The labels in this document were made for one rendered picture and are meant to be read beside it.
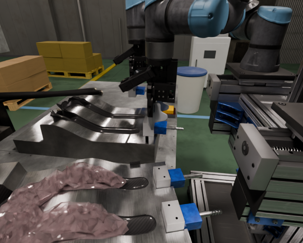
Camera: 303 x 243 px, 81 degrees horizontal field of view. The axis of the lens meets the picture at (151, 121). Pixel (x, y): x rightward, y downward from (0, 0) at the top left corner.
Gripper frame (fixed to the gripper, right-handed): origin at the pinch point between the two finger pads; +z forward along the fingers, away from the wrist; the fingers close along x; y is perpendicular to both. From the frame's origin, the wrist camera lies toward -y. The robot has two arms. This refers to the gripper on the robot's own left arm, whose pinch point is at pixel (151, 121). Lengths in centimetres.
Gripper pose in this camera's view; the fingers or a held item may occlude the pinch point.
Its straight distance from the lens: 58.5
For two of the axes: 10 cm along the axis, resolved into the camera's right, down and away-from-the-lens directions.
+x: 1.4, -4.9, 8.6
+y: 9.9, 0.7, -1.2
